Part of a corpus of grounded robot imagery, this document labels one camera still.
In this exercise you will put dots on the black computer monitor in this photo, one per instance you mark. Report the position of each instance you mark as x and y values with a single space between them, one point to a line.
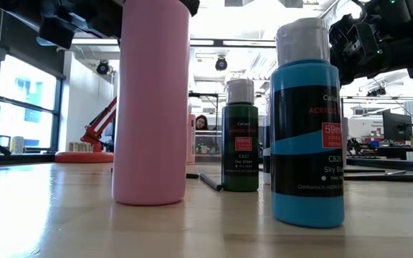
396 125

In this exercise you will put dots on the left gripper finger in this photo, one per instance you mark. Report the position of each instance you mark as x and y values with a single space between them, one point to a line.
192 6

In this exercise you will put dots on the thin black paintbrush silver ferrule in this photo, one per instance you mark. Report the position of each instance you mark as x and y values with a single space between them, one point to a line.
396 172

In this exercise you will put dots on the white canister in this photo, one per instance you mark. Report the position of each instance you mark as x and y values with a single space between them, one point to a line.
18 145

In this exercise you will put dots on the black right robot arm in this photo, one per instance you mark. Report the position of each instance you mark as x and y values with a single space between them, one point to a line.
393 12

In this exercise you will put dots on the small sky blue paint bottle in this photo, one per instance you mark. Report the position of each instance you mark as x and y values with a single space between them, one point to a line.
307 172

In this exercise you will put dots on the black ceiling camera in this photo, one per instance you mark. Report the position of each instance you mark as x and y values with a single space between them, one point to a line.
221 63
102 67

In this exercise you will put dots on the black metal gantry frame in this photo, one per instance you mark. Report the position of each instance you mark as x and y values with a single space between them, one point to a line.
203 95

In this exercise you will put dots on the red desk lamp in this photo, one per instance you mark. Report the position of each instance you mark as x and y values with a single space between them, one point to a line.
84 157

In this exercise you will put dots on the purple plastic cup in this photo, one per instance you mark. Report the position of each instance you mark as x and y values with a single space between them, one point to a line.
345 143

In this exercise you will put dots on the small sap green paint bottle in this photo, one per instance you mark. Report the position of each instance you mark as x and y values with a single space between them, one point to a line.
240 157

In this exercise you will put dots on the black background desk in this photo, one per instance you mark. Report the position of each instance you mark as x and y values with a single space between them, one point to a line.
400 150

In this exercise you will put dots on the person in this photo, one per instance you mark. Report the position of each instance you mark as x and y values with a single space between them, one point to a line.
201 123

